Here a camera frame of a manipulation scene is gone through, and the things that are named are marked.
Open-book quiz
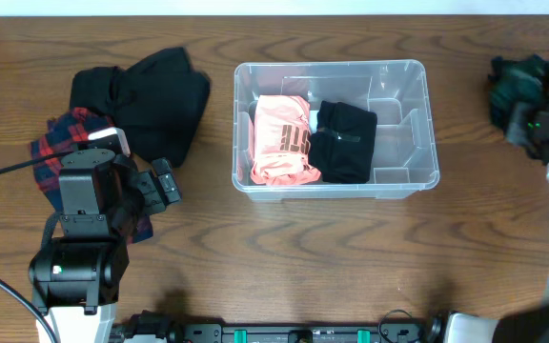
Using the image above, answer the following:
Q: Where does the red navy plaid shirt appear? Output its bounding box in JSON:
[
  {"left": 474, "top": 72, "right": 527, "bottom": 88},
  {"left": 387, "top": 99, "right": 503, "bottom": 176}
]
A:
[{"left": 29, "top": 107, "right": 154, "bottom": 245}]

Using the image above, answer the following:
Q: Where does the large black garment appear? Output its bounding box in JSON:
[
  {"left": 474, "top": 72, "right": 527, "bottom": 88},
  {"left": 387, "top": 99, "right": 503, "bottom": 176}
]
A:
[{"left": 70, "top": 47, "right": 211, "bottom": 168}]

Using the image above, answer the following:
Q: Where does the salmon pink printed t-shirt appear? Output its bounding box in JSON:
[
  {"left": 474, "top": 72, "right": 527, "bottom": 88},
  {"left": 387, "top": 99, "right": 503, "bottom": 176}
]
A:
[{"left": 250, "top": 95, "right": 321, "bottom": 186}]

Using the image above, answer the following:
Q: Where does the black garment with tape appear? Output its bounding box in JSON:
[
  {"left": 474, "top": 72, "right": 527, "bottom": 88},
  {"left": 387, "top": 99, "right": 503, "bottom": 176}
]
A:
[{"left": 308, "top": 101, "right": 378, "bottom": 184}]

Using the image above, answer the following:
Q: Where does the dark green garment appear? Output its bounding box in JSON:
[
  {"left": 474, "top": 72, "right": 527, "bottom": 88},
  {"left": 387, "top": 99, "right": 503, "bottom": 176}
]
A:
[{"left": 488, "top": 54, "right": 549, "bottom": 131}]

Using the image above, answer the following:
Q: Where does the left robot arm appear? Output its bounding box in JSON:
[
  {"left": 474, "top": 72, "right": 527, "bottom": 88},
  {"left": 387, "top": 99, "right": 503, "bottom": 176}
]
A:
[{"left": 29, "top": 149, "right": 181, "bottom": 342}]

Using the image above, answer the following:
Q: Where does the clear plastic storage container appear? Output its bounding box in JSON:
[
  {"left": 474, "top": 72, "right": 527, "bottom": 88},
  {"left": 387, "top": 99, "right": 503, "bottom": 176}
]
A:
[{"left": 232, "top": 59, "right": 440, "bottom": 202}]

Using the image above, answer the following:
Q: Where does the white label in container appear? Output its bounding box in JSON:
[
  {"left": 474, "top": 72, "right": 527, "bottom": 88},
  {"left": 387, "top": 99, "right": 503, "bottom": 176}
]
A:
[{"left": 309, "top": 110, "right": 319, "bottom": 133}]

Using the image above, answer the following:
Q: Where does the left black cable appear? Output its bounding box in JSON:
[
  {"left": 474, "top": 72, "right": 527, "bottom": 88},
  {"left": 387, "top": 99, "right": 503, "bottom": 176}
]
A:
[{"left": 0, "top": 151, "right": 73, "bottom": 188}]

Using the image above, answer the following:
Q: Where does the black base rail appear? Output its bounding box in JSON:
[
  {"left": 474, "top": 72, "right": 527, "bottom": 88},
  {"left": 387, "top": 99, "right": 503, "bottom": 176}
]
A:
[{"left": 108, "top": 311, "right": 444, "bottom": 343}]

